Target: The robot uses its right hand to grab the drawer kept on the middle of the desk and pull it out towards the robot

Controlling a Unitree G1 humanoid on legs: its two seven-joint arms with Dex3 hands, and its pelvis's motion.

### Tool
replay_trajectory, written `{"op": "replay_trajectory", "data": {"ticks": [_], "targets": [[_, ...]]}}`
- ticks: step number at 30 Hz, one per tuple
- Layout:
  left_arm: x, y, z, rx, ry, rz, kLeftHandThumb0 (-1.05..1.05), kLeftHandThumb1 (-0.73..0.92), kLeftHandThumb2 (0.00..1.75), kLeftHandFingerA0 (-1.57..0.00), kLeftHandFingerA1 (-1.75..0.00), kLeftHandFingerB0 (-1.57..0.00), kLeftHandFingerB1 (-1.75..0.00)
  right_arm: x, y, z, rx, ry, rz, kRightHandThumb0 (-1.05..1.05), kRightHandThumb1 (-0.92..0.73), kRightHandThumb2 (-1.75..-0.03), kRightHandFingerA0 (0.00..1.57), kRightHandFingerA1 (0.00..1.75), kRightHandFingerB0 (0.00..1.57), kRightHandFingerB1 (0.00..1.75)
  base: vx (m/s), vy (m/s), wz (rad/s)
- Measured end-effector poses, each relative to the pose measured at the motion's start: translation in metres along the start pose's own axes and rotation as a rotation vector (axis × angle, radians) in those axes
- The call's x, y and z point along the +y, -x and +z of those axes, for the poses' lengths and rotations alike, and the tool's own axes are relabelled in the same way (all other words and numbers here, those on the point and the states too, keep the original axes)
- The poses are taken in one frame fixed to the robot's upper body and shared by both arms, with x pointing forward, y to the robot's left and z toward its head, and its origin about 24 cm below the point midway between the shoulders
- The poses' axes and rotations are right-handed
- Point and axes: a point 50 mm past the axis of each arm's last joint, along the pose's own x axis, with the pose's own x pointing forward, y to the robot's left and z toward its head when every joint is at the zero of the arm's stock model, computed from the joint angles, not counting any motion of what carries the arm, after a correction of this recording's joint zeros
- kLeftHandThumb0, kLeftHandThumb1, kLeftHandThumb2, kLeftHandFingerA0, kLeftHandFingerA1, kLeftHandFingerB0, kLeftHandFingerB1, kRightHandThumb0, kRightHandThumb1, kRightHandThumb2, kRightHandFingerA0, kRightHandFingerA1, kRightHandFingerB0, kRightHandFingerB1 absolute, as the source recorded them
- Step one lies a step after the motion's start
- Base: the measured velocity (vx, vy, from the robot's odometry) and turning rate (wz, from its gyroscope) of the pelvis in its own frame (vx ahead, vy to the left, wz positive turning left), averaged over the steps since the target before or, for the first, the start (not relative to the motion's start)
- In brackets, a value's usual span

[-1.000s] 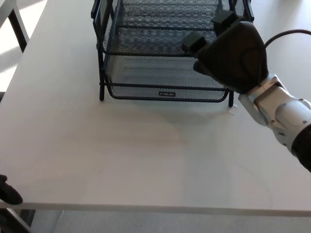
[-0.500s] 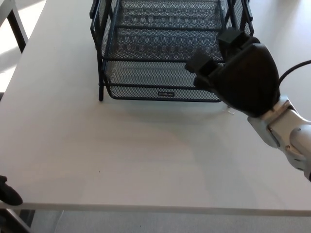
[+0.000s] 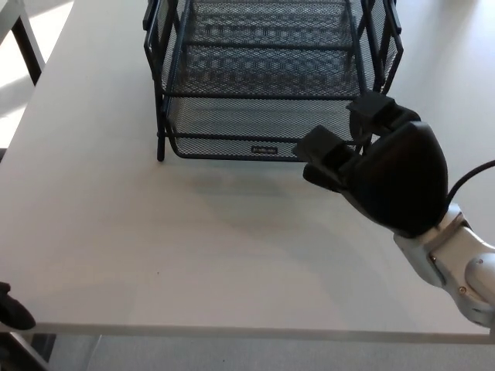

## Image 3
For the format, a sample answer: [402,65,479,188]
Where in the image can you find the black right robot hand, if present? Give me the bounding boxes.
[295,92,451,239]

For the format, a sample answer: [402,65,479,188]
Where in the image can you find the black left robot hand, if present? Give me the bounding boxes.
[0,281,36,332]

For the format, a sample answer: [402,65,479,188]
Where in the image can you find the black mesh drawer without label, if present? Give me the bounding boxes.
[158,0,374,100]

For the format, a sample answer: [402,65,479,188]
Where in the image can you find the black desk leg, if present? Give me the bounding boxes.
[7,332,57,371]

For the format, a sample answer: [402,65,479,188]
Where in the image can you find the silver desk leg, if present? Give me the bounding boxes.
[85,335,103,371]

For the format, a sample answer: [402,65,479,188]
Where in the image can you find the black mesh drawer with label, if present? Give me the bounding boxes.
[162,95,359,162]

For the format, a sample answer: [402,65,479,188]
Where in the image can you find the grey side table dark legs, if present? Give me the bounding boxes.
[0,0,43,87]

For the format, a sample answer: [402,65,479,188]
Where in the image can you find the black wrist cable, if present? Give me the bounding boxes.
[444,158,495,206]

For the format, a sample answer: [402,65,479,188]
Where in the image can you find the black wire tray rack frame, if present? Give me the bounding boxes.
[142,0,405,163]

